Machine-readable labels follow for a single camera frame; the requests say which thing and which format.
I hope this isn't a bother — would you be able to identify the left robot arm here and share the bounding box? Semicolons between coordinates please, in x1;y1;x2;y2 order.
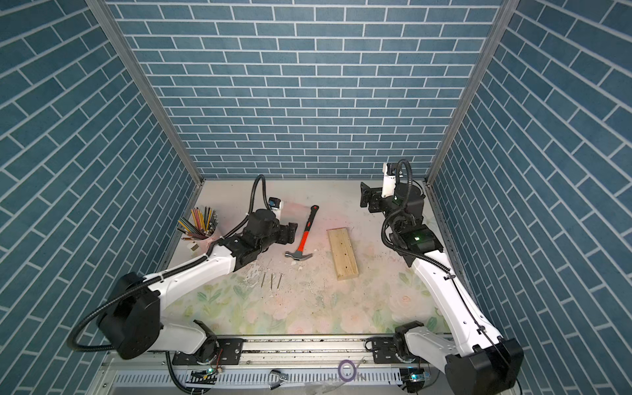
67;209;298;362

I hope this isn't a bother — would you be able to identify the black binder clip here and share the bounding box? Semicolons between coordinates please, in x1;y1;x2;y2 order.
268;370;289;390

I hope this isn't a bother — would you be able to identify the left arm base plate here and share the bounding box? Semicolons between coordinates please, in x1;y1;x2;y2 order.
171;338;245;366

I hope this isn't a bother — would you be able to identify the wooden block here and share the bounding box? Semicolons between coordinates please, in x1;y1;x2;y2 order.
327;228;359;281

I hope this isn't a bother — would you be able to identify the red-handled claw hammer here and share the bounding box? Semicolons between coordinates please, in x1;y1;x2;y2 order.
285;205;319;262

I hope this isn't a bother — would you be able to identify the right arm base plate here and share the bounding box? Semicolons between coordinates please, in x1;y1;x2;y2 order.
364;337;419;365

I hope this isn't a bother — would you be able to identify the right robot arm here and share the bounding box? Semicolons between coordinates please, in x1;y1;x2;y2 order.
360;182;524;394

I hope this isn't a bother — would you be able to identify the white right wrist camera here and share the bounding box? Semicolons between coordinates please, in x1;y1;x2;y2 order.
381;163;397;198

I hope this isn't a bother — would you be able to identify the pink pencil cup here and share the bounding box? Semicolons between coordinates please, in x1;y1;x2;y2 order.
195;228;223;251

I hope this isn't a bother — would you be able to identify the aluminium mounting rail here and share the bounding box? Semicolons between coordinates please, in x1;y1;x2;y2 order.
88;335;447;394

